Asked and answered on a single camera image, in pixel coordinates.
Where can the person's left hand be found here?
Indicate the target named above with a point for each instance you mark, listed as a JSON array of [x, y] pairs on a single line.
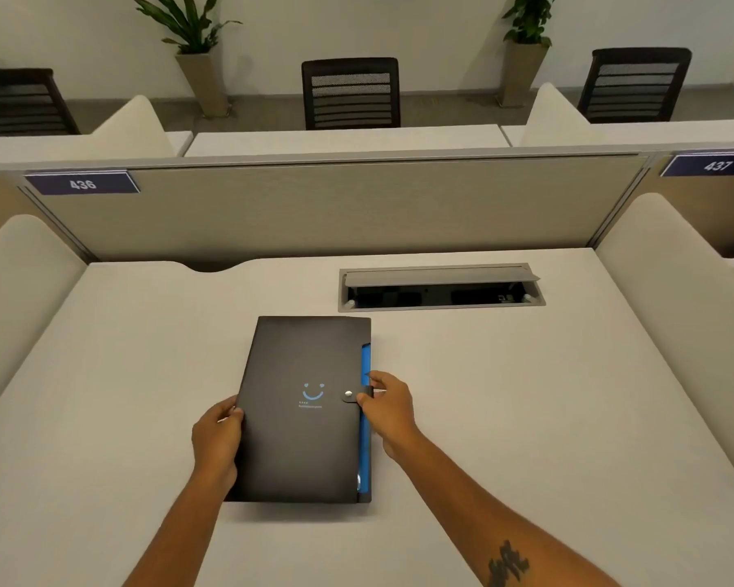
[[215, 443]]

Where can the person's right hand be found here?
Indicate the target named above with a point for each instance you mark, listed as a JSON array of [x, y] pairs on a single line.
[[391, 409]]

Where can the person's right thumb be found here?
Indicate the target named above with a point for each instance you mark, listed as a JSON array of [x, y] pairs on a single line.
[[367, 403]]

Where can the person's left thumb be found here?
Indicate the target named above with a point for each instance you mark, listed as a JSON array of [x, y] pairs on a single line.
[[233, 413]]

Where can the black expanding file folder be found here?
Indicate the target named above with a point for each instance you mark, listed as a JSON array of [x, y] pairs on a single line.
[[303, 409]]

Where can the person's right forearm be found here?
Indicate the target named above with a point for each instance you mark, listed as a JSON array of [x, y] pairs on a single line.
[[495, 519]]

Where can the person's left forearm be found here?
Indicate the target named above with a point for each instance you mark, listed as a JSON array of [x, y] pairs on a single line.
[[177, 531]]

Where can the grey fabric desk partition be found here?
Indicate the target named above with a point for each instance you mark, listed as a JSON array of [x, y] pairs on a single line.
[[336, 207]]

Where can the white curved side divider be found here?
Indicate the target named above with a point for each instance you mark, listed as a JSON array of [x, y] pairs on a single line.
[[134, 131], [21, 305], [553, 119], [685, 323]]

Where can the blue desk number plate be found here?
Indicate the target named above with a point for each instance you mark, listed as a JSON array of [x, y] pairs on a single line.
[[712, 164], [81, 183]]

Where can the black mesh office chair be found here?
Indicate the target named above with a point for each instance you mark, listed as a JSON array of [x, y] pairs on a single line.
[[351, 94], [21, 103], [635, 85]]

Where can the beige tall planter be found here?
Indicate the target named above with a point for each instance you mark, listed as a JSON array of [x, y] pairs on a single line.
[[522, 73], [205, 85]]

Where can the green potted plant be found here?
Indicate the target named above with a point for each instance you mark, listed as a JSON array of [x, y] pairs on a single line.
[[531, 19], [186, 24]]

